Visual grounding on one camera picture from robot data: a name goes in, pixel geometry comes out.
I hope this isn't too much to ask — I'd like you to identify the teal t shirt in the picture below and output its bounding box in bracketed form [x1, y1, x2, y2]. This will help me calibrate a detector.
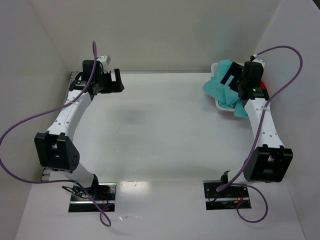
[202, 59, 248, 119]

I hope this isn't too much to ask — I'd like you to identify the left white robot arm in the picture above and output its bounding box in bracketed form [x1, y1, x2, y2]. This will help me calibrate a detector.
[34, 55, 124, 198]

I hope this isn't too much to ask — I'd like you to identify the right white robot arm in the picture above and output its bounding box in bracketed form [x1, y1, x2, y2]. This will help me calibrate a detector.
[216, 57, 293, 192]

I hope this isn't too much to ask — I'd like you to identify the red t shirt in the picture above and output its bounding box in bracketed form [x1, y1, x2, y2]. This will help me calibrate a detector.
[259, 80, 266, 88]

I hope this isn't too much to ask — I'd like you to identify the white plastic basket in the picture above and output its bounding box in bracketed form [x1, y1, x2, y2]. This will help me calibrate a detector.
[210, 62, 235, 112]

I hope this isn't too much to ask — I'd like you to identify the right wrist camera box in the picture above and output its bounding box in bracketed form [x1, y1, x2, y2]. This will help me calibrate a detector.
[250, 54, 265, 68]

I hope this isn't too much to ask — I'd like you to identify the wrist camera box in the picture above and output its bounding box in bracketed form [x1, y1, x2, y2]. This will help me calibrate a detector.
[250, 54, 265, 68]
[97, 55, 111, 66]

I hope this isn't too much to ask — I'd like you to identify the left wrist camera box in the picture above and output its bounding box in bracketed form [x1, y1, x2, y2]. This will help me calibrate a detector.
[97, 55, 111, 66]

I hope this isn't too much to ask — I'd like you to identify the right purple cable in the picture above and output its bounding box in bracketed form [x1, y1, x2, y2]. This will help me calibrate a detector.
[215, 45, 303, 223]

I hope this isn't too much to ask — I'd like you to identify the purple cable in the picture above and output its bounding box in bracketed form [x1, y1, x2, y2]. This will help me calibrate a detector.
[215, 45, 303, 223]
[0, 41, 112, 227]

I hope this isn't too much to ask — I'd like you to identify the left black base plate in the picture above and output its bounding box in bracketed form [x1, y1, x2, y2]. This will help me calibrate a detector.
[62, 183, 117, 213]

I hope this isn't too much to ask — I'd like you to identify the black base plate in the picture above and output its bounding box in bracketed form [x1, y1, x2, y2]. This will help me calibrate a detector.
[62, 183, 117, 213]
[203, 180, 252, 211]

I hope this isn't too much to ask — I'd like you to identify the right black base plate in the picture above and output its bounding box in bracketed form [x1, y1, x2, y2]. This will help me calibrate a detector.
[203, 180, 252, 211]

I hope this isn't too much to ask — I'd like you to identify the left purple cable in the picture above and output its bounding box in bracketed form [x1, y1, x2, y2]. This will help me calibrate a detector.
[0, 41, 112, 227]

